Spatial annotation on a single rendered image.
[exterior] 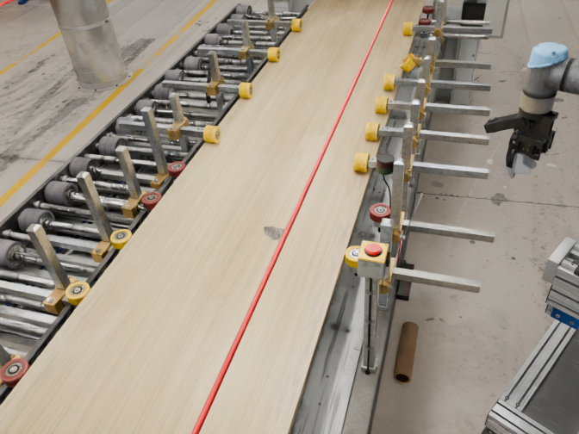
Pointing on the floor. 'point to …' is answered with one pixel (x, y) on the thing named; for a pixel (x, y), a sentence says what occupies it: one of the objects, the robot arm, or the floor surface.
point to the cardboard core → (406, 352)
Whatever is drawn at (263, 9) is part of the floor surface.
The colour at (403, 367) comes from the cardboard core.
